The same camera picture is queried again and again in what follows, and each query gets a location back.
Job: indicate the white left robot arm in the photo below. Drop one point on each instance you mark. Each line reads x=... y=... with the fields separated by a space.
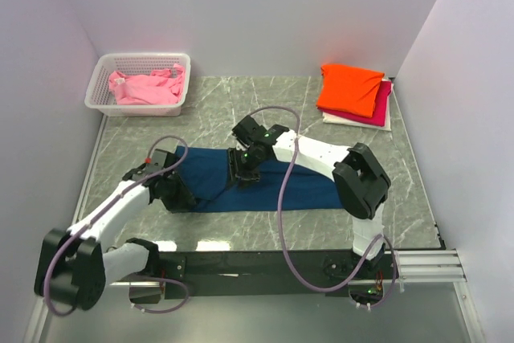
x=75 y=266

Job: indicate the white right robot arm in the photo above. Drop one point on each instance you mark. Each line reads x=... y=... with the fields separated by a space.
x=361 y=182

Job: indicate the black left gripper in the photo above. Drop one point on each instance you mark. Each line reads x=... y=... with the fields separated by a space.
x=177 y=204

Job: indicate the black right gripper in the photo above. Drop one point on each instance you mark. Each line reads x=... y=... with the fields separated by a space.
x=236 y=169

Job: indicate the pink t shirt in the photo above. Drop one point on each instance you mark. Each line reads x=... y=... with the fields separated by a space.
x=160 y=87

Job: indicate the white perforated plastic basket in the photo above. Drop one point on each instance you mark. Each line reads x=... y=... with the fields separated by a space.
x=100 y=98

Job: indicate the aluminium extrusion rail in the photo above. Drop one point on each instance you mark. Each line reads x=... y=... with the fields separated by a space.
x=431 y=304

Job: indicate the folded white t shirt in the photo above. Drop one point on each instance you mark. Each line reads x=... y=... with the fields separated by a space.
x=335 y=119

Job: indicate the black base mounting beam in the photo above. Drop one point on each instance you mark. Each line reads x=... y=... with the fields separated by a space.
x=255 y=273

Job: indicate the folded orange t shirt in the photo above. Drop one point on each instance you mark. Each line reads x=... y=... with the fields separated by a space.
x=349 y=89

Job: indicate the folded magenta t shirt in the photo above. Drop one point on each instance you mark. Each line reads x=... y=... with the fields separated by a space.
x=381 y=108

